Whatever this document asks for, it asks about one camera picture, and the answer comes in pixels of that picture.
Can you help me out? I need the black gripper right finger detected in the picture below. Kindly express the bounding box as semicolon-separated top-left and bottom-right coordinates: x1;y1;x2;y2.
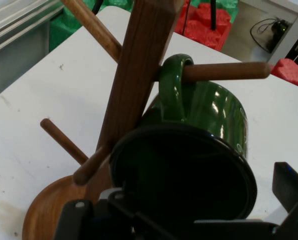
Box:
193;161;298;240

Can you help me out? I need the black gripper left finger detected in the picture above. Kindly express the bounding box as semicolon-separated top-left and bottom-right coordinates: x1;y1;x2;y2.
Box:
53;187;195;240

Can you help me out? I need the wooden mug tree stand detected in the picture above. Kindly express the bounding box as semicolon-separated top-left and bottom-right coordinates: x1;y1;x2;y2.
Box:
22;0;271;240

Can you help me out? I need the black adapter with cable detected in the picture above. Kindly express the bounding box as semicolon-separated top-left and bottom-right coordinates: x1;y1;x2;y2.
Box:
250;16;290;54

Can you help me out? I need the green foam block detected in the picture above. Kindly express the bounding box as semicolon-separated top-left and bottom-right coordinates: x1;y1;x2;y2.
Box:
48;0;97;52
190;0;240;18

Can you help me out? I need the tall red foam block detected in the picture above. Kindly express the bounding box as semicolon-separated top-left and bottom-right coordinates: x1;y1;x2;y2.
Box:
270;58;298;91

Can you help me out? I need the green enamel mug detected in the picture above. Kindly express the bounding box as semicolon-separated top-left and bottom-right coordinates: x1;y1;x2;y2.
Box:
108;53;259;226

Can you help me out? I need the aluminium wall rail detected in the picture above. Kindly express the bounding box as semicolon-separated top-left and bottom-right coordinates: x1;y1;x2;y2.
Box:
0;0;65;57

